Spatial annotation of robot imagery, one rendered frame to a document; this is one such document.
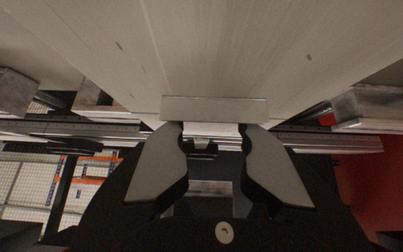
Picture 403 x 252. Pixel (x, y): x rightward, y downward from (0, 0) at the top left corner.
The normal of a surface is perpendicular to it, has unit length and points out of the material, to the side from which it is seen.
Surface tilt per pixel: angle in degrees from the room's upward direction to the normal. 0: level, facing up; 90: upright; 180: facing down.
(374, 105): 90
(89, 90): 90
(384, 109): 90
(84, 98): 90
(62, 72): 0
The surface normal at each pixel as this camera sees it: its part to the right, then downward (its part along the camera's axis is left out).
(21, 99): 1.00, 0.04
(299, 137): 0.03, -0.29
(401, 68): -0.04, 0.95
